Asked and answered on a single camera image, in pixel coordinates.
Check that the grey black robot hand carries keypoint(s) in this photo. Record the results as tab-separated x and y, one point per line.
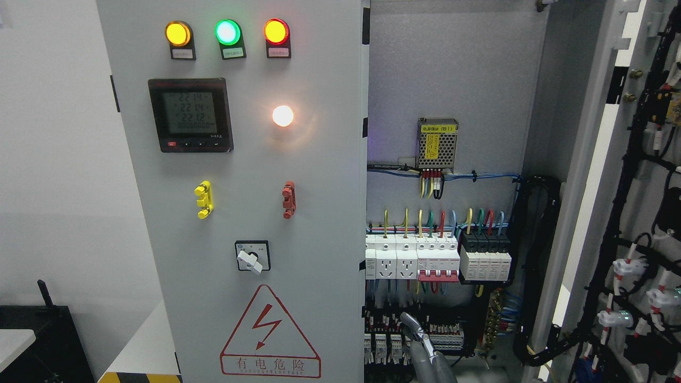
430	365

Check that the grey cabinet door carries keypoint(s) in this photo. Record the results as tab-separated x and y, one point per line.
315	255
622	274

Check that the black relay terminal row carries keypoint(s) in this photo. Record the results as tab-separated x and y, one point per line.
385	343

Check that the white socket breaker row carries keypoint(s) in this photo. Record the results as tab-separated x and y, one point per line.
412	257

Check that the black white surge protector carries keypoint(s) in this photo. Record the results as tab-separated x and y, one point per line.
484	257

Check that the red electric hazard warning sticker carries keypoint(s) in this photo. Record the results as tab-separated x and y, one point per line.
267	342

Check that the red terminal connector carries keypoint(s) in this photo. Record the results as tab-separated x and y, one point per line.
289	199

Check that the metal mesh power supply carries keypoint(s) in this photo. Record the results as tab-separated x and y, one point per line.
437	143

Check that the grey electrical cabinet body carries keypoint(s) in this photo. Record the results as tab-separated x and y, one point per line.
527	88

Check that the yellow terminal connector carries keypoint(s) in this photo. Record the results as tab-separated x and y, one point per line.
203	192

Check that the white glowing indicator light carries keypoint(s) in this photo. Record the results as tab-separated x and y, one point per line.
283	116

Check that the black digital power meter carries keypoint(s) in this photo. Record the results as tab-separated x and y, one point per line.
191	115

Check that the red indicator light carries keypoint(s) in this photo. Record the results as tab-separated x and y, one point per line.
277	39

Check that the black box with antenna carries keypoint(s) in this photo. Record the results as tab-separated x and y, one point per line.
57	354

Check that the green indicator light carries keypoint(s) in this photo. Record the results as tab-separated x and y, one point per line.
230	38

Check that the yellow indicator light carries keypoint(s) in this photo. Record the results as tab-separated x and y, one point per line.
181	40

